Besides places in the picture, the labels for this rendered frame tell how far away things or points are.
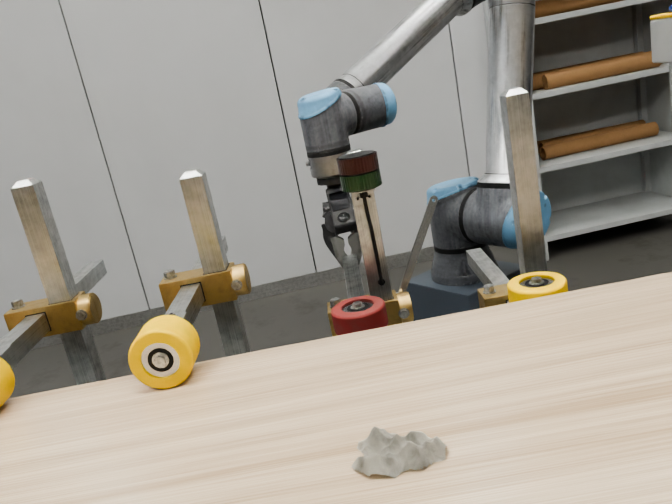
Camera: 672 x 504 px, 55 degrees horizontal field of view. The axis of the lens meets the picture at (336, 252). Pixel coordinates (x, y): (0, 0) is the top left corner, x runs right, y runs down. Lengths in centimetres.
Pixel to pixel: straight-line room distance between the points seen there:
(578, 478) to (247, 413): 35
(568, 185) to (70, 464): 368
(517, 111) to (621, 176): 331
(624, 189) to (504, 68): 274
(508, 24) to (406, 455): 127
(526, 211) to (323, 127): 45
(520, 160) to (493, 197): 63
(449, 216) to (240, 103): 212
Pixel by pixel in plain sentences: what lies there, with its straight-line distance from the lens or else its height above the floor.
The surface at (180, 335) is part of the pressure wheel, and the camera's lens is 82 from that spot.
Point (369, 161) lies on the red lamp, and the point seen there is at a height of 110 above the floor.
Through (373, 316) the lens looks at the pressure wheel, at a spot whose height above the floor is 90.
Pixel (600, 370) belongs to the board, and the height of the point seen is 90.
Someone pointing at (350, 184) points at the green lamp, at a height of 108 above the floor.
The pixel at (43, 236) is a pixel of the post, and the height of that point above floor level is 108.
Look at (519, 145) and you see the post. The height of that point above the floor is 107.
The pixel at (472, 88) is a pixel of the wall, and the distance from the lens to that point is 388.
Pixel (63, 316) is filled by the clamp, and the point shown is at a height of 95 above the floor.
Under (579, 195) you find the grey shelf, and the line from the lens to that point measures 420.
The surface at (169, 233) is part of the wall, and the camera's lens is 380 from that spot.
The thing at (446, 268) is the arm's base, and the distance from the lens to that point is 182.
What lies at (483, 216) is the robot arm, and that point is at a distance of 168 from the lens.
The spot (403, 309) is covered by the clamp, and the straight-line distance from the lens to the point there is 104.
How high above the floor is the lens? 125
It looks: 16 degrees down
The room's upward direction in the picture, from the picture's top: 11 degrees counter-clockwise
